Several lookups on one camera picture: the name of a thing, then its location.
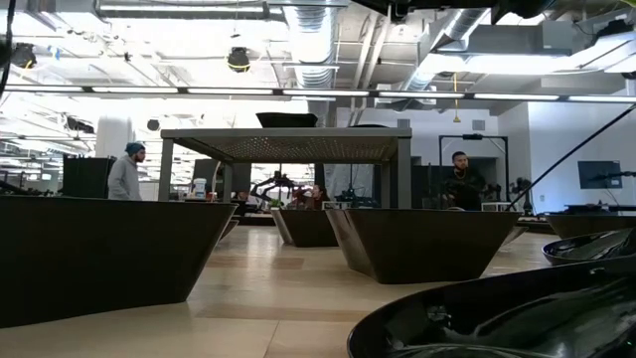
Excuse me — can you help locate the black square faceted mini plate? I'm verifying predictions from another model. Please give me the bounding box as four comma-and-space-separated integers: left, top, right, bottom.
545, 212, 636, 240
255, 111, 319, 129
0, 194, 239, 329
270, 207, 340, 249
325, 207, 522, 285

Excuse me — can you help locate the person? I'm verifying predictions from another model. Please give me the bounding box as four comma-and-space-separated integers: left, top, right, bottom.
106, 141, 148, 202
297, 183, 330, 211
440, 150, 491, 211

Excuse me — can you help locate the grey perforated metal shelf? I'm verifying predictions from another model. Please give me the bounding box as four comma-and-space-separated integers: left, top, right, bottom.
157, 126, 413, 210

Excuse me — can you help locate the white ceiling light strip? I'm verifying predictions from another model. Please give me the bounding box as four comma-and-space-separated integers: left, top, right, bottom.
91, 87, 179, 94
2, 85, 83, 93
282, 89, 370, 97
378, 90, 466, 99
567, 94, 636, 103
187, 88, 274, 95
473, 92, 560, 101

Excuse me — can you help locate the black partition cabinet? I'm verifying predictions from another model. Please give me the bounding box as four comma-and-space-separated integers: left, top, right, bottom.
62, 155, 118, 199

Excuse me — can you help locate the dark desk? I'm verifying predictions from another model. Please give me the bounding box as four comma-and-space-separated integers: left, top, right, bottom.
563, 202, 636, 216

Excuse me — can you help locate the black ceiling device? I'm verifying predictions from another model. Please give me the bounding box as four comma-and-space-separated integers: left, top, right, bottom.
9, 42, 39, 71

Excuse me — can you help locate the silver ventilation duct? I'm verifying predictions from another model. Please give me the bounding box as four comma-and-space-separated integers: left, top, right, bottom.
281, 0, 342, 90
397, 7, 501, 93

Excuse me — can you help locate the yellow hanging cord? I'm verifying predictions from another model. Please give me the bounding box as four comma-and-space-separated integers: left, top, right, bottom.
450, 72, 462, 124

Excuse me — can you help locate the black metal stand frame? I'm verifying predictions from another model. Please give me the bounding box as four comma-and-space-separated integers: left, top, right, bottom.
437, 132, 510, 206

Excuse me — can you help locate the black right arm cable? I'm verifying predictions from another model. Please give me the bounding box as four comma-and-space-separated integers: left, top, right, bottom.
505, 102, 636, 212

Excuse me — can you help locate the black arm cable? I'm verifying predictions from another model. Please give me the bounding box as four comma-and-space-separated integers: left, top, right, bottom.
0, 0, 17, 100
505, 102, 636, 212

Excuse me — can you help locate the black wall monitor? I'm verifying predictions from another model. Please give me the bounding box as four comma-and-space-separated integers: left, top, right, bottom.
576, 159, 624, 191

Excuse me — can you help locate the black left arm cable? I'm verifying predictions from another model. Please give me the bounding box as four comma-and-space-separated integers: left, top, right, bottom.
0, 0, 17, 100

